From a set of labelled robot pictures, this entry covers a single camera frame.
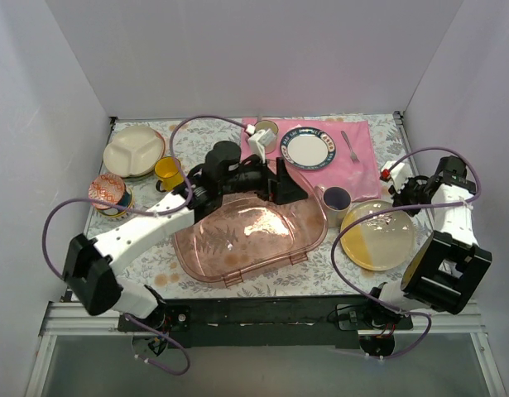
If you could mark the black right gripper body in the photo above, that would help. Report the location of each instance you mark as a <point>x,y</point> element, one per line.
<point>409,192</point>

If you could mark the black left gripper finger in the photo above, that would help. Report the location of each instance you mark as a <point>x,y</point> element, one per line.
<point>268,182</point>
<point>286,189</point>

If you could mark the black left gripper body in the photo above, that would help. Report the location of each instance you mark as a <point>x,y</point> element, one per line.
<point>273,186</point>

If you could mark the pink transparent plastic bin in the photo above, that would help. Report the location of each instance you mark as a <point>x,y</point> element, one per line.
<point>248,237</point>

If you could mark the cream yellow floral plate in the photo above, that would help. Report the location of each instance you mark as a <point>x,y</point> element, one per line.
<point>380,243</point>

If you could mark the cream divided plate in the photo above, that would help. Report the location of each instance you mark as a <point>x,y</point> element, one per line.
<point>117,155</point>

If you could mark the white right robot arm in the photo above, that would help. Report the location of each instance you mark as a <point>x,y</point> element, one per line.
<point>450,265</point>

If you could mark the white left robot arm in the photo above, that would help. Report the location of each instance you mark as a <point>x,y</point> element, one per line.
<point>92,266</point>

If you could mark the blue rimmed white plate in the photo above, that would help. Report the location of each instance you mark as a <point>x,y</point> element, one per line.
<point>308,148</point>

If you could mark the floral tablecloth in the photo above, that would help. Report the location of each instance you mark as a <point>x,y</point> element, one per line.
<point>159,266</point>

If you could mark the pink mug purple inside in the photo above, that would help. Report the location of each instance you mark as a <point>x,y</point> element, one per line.
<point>335,202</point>

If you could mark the yellow mug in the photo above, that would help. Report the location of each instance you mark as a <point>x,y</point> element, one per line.
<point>167,170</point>

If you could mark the cream enamel mug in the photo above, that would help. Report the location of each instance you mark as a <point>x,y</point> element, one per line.
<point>266,134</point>

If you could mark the pink satin cloth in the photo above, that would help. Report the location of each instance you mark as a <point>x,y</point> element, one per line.
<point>360,179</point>

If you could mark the silver fork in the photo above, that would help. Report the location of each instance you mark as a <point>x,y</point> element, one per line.
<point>352,153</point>

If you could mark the orange patterned bowl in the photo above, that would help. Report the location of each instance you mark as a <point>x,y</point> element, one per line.
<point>108,188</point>

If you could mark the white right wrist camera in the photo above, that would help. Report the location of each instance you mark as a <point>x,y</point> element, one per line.
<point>397,175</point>

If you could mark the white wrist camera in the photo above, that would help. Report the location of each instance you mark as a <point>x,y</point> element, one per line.
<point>254,147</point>
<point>397,175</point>

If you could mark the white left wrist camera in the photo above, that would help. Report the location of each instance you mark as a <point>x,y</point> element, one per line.
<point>254,147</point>

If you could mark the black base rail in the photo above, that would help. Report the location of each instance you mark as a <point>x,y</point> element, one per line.
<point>334,321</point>

